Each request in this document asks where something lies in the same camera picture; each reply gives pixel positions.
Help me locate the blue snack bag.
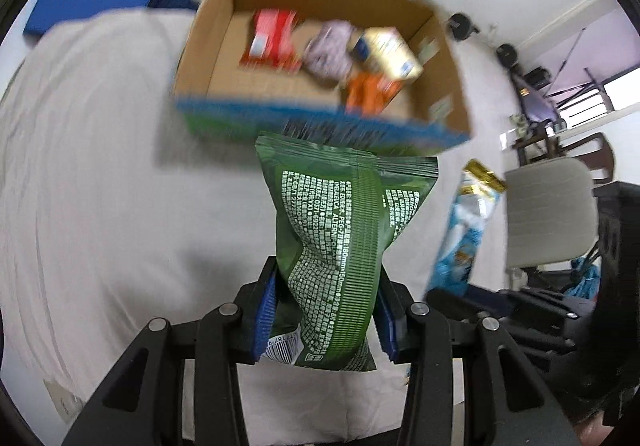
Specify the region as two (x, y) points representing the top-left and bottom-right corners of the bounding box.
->
(426, 159), (506, 295)

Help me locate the green snack bag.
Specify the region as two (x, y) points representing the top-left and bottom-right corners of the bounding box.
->
(255, 135), (438, 371)

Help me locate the orange snack bag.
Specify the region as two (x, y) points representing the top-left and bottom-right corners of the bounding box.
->
(345, 72), (402, 117)

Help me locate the yellow tissue pack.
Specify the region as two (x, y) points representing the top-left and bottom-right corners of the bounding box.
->
(350, 28), (423, 83)

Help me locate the red snack packet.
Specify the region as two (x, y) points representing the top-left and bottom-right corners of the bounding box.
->
(240, 9), (302, 73)

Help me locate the purple cloth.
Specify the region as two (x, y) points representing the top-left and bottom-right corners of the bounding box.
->
(303, 20), (354, 83)

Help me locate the blue plastic bag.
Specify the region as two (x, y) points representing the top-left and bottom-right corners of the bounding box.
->
(563, 257), (601, 301)

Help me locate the grey plastic chair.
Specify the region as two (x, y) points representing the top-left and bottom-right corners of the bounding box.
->
(506, 158), (598, 268)

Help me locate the grey table cloth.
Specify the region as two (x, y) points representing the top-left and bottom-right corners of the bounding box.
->
(0, 7), (511, 446)

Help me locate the brown wooden chair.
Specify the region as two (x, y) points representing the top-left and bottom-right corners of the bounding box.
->
(511, 133), (616, 186)

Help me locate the black speaker box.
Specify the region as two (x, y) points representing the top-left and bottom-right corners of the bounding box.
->
(524, 66), (552, 90)

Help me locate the small floor barbell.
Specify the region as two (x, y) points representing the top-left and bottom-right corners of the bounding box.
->
(447, 12), (518, 70)

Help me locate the open cardboard box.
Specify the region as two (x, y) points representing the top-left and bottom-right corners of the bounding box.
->
(174, 0), (471, 154)

